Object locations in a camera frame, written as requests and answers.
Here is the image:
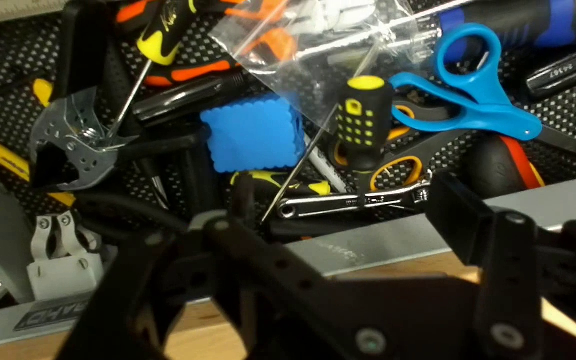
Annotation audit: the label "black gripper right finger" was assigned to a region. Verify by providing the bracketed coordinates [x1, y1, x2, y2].
[426, 171, 576, 360]

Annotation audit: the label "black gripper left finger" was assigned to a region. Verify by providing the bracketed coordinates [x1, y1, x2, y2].
[55, 210, 397, 360]

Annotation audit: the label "black yellow stubby screwdriver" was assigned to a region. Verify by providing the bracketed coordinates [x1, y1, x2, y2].
[258, 74, 397, 225]

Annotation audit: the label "open grey tool drawer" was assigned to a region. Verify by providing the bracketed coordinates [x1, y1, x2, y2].
[0, 0, 576, 354]

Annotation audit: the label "yellow black long screwdriver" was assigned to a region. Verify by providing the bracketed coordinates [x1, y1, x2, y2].
[111, 0, 204, 133]

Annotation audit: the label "chrome ratchet wrench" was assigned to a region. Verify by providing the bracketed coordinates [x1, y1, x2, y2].
[276, 180, 430, 220]

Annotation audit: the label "blue ridged plastic pad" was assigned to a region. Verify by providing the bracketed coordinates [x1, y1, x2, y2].
[201, 95, 306, 171]

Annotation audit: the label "black marker pen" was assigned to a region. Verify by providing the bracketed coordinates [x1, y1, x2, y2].
[524, 51, 576, 99]

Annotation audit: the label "clear plastic zip bag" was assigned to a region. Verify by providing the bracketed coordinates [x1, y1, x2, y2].
[210, 0, 456, 123]

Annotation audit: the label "orange handled pliers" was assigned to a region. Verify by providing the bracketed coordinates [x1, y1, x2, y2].
[369, 125, 545, 196]

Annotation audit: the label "blue handled scissors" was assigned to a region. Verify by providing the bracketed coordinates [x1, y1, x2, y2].
[391, 21, 545, 140]

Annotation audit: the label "grey plastic clip bracket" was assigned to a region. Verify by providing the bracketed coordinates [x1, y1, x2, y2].
[27, 211, 117, 299]

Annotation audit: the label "blue black screwdriver handle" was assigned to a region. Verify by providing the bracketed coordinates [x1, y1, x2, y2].
[439, 0, 576, 47]

